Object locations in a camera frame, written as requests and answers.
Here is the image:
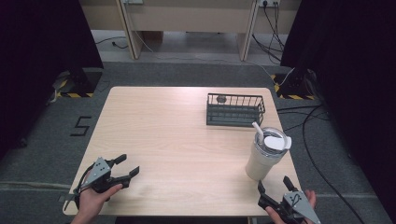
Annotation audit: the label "black wire basket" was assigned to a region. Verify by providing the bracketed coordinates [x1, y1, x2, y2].
[205, 92, 266, 128]

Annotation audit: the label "black floor cables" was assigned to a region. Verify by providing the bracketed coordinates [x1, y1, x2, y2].
[276, 105, 331, 133]

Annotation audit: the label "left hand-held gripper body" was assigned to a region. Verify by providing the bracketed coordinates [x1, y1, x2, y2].
[81, 157, 132, 194]

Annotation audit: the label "black curtain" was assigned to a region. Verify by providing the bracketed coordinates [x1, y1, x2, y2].
[279, 0, 396, 216]
[0, 0, 105, 161]

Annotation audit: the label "cream tumbler with lid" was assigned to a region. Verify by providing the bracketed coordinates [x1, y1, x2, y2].
[245, 120, 293, 182]

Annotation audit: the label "black cable with plug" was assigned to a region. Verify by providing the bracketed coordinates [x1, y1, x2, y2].
[93, 35, 129, 50]

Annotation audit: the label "stand base with hazard tape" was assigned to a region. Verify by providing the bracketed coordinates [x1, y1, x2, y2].
[270, 69, 317, 101]
[50, 68, 105, 99]

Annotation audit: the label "light wooden desk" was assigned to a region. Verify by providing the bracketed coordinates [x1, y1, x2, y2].
[78, 0, 303, 62]

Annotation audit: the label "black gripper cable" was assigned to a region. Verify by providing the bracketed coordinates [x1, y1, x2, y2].
[64, 166, 96, 213]

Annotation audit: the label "person's right hand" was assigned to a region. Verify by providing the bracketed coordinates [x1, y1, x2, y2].
[264, 189, 318, 224]

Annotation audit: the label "bundle of black cables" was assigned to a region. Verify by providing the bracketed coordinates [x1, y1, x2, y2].
[251, 2, 287, 65]

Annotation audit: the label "long black floor cable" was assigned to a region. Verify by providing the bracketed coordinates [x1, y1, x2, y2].
[301, 105, 368, 224]

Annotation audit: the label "person's left hand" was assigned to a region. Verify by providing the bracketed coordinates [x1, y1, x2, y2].
[70, 183, 124, 224]

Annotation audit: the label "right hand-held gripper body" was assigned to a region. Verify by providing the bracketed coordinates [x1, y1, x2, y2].
[258, 189, 322, 224]

